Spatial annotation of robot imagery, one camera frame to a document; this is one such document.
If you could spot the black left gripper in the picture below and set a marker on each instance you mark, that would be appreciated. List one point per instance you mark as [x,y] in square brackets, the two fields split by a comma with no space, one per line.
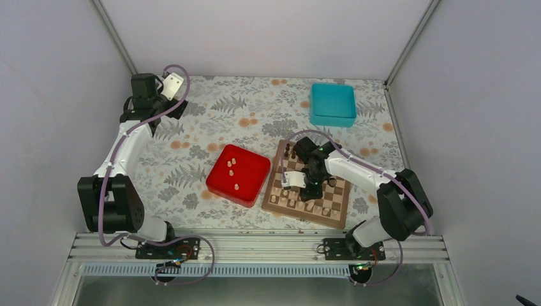
[177,112]

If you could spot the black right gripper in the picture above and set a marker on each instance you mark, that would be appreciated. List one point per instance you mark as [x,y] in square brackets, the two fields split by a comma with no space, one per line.
[315,194]

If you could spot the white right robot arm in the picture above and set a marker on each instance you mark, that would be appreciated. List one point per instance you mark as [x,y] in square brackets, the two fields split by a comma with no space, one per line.
[403,206]

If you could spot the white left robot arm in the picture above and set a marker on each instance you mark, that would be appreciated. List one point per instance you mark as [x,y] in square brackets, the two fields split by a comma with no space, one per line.
[110,202]

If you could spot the wooden chessboard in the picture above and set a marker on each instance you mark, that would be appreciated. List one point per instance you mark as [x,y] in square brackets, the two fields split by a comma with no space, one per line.
[331,210]

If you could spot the teal square plastic bin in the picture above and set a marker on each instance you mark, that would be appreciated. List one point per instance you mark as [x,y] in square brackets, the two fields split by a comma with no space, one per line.
[332,105]

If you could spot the floral patterned table mat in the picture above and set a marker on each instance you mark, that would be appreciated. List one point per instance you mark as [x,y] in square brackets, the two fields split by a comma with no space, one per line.
[254,113]

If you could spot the red square plastic tray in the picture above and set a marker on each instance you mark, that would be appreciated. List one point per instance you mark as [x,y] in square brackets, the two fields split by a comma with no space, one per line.
[238,175]

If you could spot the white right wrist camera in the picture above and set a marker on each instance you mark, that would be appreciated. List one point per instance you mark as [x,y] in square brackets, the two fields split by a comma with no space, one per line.
[293,179]

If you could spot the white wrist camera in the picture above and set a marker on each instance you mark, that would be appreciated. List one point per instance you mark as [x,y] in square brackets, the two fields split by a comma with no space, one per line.
[171,85]
[293,179]

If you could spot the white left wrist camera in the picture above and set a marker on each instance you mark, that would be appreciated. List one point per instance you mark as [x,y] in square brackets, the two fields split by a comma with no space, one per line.
[171,85]

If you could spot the aluminium corner frame post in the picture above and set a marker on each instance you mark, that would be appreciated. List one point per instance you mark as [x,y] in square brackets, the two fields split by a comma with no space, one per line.
[113,33]

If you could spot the aluminium front rail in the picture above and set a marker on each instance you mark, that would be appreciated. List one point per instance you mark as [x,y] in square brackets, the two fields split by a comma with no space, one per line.
[244,267]

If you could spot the right aluminium frame post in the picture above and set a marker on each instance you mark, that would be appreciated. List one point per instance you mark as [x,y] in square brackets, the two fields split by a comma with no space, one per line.
[412,41]

